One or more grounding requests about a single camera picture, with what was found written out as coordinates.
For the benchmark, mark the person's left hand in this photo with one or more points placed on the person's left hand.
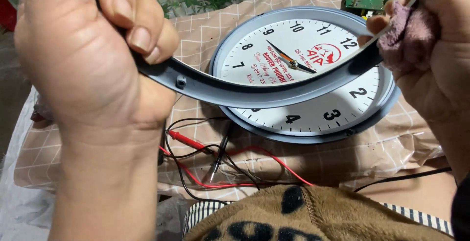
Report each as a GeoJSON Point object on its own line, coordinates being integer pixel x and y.
{"type": "Point", "coordinates": [80, 57]}

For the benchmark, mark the person's right hand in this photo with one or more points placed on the person's right hand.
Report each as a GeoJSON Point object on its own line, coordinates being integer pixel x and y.
{"type": "Point", "coordinates": [448, 50]}

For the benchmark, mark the person's right fingers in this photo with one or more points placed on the person's right fingers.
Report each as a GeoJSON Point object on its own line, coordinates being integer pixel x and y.
{"type": "Point", "coordinates": [374, 24]}

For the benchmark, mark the person's left fingers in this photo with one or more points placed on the person's left fingers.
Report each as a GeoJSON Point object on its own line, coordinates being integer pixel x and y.
{"type": "Point", "coordinates": [139, 31]}

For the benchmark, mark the pink fluffy cloth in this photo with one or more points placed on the pink fluffy cloth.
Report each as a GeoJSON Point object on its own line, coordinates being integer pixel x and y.
{"type": "Point", "coordinates": [407, 31]}

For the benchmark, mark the green circuit board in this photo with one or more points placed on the green circuit board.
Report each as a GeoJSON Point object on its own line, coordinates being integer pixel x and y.
{"type": "Point", "coordinates": [367, 0]}

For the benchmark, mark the red multimeter probe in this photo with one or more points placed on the red multimeter probe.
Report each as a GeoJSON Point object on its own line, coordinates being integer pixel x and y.
{"type": "Point", "coordinates": [187, 140]}

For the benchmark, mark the red object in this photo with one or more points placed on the red object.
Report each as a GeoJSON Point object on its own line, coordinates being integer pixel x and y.
{"type": "Point", "coordinates": [6, 13]}

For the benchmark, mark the beige checked table cover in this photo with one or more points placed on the beige checked table cover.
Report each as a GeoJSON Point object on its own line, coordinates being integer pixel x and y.
{"type": "Point", "coordinates": [348, 156]}

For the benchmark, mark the black multimeter probe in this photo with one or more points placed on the black multimeter probe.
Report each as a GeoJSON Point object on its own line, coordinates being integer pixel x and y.
{"type": "Point", "coordinates": [221, 153]}

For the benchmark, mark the black white striped garment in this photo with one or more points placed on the black white striped garment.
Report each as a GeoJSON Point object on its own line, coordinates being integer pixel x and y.
{"type": "Point", "coordinates": [205, 209]}

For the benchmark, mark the brown fleece garment black print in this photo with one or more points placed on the brown fleece garment black print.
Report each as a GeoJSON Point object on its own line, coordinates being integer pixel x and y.
{"type": "Point", "coordinates": [330, 215]}

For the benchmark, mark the white plastic sheet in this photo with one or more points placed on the white plastic sheet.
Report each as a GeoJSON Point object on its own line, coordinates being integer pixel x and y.
{"type": "Point", "coordinates": [22, 204]}

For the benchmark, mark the round white-faced wall clock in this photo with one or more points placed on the round white-faced wall clock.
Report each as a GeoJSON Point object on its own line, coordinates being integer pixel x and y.
{"type": "Point", "coordinates": [315, 112]}

